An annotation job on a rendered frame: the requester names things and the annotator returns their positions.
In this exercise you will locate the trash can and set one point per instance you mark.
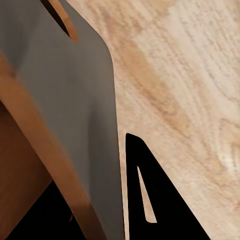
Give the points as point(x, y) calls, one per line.
point(58, 117)

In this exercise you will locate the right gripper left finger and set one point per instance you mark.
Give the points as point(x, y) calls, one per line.
point(48, 219)

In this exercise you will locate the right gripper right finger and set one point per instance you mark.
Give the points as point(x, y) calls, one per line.
point(175, 220)

